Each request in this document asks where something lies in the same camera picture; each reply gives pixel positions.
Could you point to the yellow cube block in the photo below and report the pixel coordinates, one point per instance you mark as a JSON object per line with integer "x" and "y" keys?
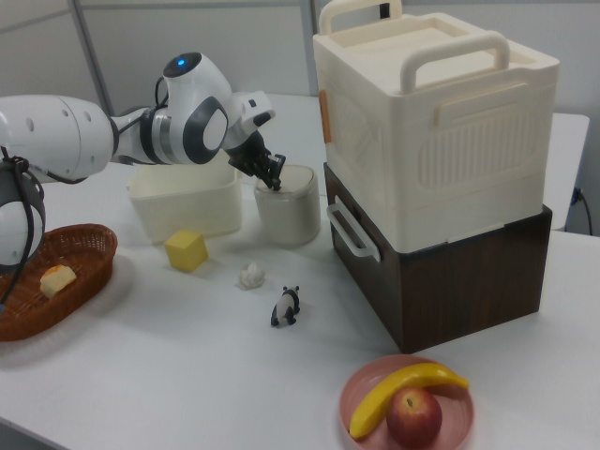
{"x": 185, "y": 250}

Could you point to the yellow toy banana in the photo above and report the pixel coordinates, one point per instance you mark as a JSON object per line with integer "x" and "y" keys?
{"x": 375, "y": 398}

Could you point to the grey partition post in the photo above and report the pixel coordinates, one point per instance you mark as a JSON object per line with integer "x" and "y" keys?
{"x": 94, "y": 56}

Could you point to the brown wicker basket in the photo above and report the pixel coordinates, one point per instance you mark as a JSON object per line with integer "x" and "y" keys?
{"x": 70, "y": 300}

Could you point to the orange box latch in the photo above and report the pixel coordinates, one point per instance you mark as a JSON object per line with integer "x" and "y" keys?
{"x": 325, "y": 117}

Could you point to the toy bread piece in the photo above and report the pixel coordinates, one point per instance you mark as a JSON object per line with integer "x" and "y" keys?
{"x": 57, "y": 280}

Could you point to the cream plastic storage box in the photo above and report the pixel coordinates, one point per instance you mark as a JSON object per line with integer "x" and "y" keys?
{"x": 450, "y": 140}

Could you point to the pink plate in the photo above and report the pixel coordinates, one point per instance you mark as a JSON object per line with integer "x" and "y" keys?
{"x": 457, "y": 422}

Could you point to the small beige trash can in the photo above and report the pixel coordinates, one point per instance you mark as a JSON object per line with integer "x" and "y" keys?
{"x": 288, "y": 215}

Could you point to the dark wooden drawer box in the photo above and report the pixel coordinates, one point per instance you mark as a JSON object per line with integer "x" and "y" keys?
{"x": 469, "y": 295}

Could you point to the red toy apple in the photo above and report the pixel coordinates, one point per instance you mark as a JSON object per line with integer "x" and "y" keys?
{"x": 415, "y": 419}

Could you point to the white plastic open bin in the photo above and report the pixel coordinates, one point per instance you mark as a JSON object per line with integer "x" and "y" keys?
{"x": 187, "y": 211}

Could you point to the crumpled white paper ball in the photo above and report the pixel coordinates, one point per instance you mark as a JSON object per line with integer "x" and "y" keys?
{"x": 251, "y": 276}

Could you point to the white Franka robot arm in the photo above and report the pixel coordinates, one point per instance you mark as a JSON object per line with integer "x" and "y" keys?
{"x": 47, "y": 136}

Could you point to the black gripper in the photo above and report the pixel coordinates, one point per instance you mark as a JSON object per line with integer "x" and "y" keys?
{"x": 250, "y": 157}

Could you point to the panda figurine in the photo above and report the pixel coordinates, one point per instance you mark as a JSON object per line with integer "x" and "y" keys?
{"x": 286, "y": 307}

